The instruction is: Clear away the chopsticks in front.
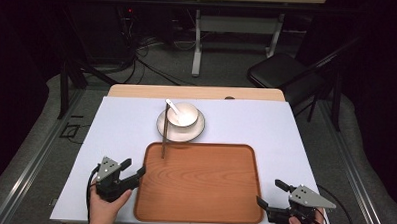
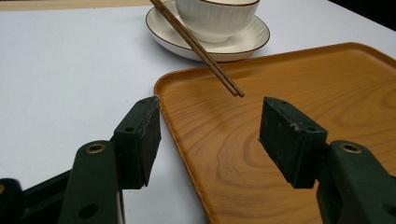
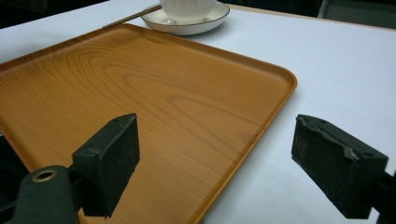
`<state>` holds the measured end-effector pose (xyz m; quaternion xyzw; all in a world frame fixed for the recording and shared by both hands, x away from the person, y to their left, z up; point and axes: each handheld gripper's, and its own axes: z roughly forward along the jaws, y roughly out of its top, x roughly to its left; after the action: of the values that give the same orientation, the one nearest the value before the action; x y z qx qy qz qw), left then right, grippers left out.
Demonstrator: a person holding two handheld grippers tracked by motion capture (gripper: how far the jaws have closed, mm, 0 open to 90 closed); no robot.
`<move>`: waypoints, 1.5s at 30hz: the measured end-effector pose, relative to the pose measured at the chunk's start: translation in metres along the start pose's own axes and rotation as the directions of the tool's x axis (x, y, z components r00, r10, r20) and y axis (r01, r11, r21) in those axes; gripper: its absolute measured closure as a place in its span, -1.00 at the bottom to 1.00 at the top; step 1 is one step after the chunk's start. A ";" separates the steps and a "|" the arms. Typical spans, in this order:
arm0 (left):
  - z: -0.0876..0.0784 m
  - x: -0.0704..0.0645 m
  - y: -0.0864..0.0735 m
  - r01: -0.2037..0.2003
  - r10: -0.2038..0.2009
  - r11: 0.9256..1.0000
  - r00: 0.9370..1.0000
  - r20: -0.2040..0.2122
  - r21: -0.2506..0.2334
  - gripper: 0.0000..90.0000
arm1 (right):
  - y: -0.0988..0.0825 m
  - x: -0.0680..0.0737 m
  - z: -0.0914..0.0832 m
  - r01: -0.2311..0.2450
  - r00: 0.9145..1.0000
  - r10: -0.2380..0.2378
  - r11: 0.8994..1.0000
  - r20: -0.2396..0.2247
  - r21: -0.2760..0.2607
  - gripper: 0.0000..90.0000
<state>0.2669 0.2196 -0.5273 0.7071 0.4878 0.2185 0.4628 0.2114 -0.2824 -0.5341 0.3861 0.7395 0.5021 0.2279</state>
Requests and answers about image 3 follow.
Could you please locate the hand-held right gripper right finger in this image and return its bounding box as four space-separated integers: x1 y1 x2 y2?
290 114 389 220

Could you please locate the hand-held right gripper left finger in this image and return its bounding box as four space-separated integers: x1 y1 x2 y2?
71 113 141 218

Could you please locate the wooden tray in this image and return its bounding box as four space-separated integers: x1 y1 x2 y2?
0 22 298 224

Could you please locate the brown wooden chopstick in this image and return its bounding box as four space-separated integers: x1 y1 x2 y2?
102 4 163 30

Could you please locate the white saucer with dark rim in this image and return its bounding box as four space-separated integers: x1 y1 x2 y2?
140 1 231 36

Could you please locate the white ribbed cup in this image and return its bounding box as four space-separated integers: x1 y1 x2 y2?
159 0 219 25

